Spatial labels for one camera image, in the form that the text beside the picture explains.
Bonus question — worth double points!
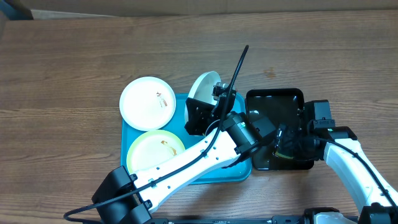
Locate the white plate with sauce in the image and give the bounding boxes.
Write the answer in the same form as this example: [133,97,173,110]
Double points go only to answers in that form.
[184,71,221,124]

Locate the green and yellow sponge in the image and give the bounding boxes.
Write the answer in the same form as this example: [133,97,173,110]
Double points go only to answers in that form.
[274,150,294,159]

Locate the yellow plate with sauce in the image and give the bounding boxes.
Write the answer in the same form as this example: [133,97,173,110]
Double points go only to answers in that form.
[126,130,185,174]

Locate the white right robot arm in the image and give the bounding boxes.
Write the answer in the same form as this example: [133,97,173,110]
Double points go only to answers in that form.
[274,121,397,223]

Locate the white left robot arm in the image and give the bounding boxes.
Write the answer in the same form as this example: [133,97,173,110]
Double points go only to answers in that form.
[91,111,276,223]

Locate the black water tray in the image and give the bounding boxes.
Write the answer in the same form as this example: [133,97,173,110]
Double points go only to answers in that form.
[246,88,314,170]

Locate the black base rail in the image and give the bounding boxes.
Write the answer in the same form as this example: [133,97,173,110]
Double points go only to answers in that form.
[146,215,361,224]

